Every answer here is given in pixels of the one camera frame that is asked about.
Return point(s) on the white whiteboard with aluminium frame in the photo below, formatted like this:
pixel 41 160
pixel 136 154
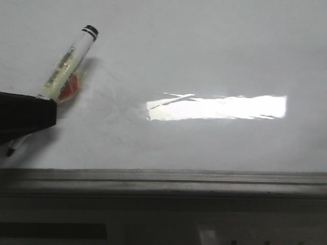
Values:
pixel 178 98

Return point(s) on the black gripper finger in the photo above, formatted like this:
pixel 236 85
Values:
pixel 23 114

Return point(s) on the white whiteboard marker black cap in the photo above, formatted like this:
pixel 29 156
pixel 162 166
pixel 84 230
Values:
pixel 63 82

